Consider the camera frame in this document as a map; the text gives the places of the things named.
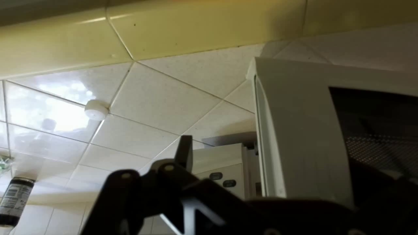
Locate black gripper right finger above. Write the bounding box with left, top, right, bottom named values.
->
left=345, top=156, right=418, bottom=235

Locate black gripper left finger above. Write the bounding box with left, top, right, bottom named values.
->
left=80, top=133, right=206, bottom=235

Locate white microwave oven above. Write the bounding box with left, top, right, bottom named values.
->
left=253, top=56, right=418, bottom=210

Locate small white round lid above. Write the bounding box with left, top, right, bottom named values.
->
left=83, top=98, right=111, bottom=122

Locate clear green printed wrapper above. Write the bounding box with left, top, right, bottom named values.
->
left=0, top=156, right=10, bottom=175

